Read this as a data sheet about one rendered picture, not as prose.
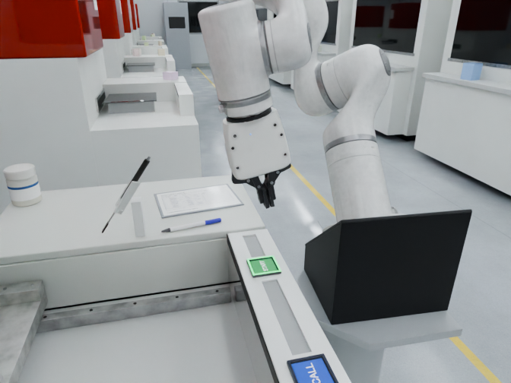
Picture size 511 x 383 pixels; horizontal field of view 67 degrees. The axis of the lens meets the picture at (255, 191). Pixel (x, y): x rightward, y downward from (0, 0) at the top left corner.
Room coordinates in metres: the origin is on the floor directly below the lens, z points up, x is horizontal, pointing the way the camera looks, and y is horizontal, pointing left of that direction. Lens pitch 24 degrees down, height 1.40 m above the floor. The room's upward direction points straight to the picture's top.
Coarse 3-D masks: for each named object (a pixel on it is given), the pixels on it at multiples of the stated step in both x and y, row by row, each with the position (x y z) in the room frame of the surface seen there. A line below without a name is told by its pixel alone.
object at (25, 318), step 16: (16, 304) 0.62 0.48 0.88; (32, 304) 0.62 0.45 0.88; (0, 320) 0.58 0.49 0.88; (16, 320) 0.58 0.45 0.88; (32, 320) 0.58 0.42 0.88; (0, 336) 0.54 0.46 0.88; (16, 336) 0.54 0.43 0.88; (32, 336) 0.55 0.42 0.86; (0, 352) 0.50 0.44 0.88; (16, 352) 0.50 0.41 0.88; (0, 368) 0.47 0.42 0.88; (16, 368) 0.47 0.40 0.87
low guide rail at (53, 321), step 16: (224, 288) 0.71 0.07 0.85; (112, 304) 0.66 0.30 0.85; (128, 304) 0.66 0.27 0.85; (144, 304) 0.66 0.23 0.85; (160, 304) 0.66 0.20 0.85; (176, 304) 0.67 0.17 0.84; (192, 304) 0.68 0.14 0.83; (208, 304) 0.69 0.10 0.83; (48, 320) 0.61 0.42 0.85; (64, 320) 0.62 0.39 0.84; (80, 320) 0.62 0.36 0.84; (96, 320) 0.63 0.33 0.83; (112, 320) 0.64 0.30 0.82
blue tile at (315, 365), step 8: (312, 360) 0.40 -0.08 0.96; (320, 360) 0.40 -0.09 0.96; (296, 368) 0.39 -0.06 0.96; (304, 368) 0.39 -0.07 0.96; (312, 368) 0.39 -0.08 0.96; (320, 368) 0.39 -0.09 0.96; (296, 376) 0.38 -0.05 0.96; (304, 376) 0.38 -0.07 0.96; (312, 376) 0.38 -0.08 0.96; (320, 376) 0.38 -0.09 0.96; (328, 376) 0.38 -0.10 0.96
